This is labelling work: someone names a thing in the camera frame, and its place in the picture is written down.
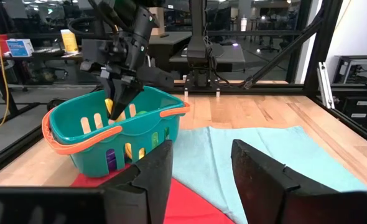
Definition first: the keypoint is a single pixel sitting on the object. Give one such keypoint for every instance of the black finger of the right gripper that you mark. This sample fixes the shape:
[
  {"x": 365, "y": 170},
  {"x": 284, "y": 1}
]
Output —
[
  {"x": 124, "y": 96},
  {"x": 107, "y": 88}
]

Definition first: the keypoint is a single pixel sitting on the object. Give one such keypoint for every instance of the white tumbler cup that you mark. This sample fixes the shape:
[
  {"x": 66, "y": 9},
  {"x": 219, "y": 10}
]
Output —
[{"x": 243, "y": 24}]

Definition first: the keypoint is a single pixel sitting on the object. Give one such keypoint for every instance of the red cloth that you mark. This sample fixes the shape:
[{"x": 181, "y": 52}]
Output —
[{"x": 186, "y": 205}]

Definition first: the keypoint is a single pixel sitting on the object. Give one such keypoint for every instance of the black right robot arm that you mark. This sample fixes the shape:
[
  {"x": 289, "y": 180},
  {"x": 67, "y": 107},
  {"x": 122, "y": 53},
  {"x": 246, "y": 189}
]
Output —
[{"x": 199, "y": 46}]

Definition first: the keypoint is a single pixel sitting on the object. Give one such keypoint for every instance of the black computer case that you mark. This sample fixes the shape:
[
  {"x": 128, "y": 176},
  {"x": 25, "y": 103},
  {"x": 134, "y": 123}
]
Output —
[{"x": 353, "y": 70}]

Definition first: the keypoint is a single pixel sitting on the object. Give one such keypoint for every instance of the blue and white box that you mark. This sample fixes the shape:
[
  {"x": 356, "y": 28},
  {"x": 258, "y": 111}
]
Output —
[{"x": 20, "y": 47}]

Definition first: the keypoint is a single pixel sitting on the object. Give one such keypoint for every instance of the black table frame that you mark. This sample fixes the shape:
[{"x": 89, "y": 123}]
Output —
[{"x": 264, "y": 90}]

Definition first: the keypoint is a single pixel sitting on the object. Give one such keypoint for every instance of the silver aluminium extrusion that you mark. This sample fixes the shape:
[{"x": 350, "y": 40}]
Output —
[{"x": 325, "y": 85}]

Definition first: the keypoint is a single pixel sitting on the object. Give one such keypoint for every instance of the brown cardboard box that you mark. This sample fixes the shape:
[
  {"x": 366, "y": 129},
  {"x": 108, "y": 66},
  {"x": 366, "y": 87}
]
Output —
[{"x": 158, "y": 20}]

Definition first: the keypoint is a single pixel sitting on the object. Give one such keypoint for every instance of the grey office desk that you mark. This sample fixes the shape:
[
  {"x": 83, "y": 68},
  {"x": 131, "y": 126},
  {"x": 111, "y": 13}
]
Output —
[{"x": 230, "y": 54}]

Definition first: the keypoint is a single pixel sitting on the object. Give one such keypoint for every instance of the yellow toy banana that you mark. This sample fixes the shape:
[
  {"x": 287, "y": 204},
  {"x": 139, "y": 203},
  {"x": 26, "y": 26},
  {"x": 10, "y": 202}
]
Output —
[{"x": 108, "y": 105}]

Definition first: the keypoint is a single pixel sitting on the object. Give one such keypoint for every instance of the yellow container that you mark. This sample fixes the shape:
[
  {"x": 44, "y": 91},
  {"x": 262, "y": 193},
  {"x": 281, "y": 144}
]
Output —
[{"x": 69, "y": 41}]

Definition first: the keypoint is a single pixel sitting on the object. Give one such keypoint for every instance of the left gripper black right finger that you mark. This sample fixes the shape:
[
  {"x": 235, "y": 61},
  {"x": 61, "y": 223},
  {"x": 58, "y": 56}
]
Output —
[{"x": 270, "y": 196}]

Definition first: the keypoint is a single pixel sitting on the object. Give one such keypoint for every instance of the light blue cloth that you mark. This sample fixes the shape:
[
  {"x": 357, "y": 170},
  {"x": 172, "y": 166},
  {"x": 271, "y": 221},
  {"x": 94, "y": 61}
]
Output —
[{"x": 208, "y": 155}]

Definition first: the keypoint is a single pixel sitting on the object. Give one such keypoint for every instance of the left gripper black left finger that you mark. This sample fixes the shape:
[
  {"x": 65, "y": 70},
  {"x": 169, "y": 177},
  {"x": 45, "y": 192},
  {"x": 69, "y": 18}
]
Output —
[{"x": 140, "y": 193}]

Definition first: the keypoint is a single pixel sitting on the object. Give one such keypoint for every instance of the purple toy eggplant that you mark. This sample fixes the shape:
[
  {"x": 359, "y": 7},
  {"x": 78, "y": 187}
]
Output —
[{"x": 111, "y": 160}]

